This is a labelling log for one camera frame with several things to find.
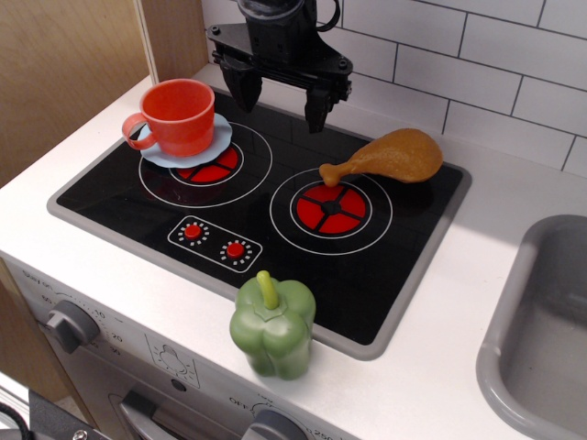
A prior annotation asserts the grey timer knob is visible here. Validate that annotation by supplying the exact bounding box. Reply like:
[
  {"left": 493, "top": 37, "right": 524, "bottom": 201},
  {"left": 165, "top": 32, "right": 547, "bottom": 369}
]
[{"left": 46, "top": 301, "right": 100, "bottom": 354}]

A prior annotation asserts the brown toy chicken drumstick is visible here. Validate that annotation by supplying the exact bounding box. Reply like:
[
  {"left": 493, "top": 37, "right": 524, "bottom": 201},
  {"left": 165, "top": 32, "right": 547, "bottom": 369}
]
[{"left": 318, "top": 128, "right": 444, "bottom": 187}]

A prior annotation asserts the grey toy sink basin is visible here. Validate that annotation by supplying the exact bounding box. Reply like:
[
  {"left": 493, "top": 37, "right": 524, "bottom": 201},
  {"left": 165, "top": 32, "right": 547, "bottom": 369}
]
[{"left": 476, "top": 214, "right": 586, "bottom": 439}]

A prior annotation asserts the light blue toy plate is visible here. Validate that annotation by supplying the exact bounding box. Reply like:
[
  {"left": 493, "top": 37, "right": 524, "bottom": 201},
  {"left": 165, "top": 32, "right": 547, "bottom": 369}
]
[{"left": 140, "top": 114, "right": 233, "bottom": 169}]

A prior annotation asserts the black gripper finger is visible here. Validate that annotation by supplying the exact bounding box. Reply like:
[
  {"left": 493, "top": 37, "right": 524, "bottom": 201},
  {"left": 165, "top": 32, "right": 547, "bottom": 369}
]
[
  {"left": 305, "top": 84, "right": 338, "bottom": 134},
  {"left": 220, "top": 61, "right": 262, "bottom": 113}
]

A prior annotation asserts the grey oven temperature knob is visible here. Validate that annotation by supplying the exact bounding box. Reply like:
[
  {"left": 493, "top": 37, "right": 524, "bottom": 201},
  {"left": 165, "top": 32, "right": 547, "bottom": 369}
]
[{"left": 241, "top": 410, "right": 307, "bottom": 440}]

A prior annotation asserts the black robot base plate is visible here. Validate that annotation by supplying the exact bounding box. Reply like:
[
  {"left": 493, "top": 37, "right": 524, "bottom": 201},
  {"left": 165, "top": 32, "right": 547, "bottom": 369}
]
[{"left": 1, "top": 390, "right": 107, "bottom": 440}]

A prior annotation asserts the green toy bell pepper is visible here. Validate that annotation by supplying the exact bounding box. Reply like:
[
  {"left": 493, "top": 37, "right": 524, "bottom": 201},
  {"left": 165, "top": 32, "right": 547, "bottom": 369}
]
[{"left": 229, "top": 270, "right": 316, "bottom": 380}]

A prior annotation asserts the red plastic toy cup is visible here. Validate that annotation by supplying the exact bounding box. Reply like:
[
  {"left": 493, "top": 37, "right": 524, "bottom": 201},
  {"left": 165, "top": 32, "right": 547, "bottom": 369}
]
[{"left": 122, "top": 79, "right": 216, "bottom": 158}]

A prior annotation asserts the black toy stove top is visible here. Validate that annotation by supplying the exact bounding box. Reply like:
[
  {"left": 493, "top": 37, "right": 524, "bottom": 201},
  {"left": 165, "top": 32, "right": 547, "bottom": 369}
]
[{"left": 48, "top": 92, "right": 471, "bottom": 360}]

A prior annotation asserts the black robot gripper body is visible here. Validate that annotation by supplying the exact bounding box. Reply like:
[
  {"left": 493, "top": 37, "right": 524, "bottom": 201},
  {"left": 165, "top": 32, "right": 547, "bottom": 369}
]
[{"left": 206, "top": 1, "right": 352, "bottom": 101}]

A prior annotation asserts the grey oven door handle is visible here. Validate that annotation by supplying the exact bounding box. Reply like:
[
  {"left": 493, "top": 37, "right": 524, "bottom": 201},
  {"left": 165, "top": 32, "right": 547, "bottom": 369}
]
[{"left": 119, "top": 391, "right": 177, "bottom": 440}]

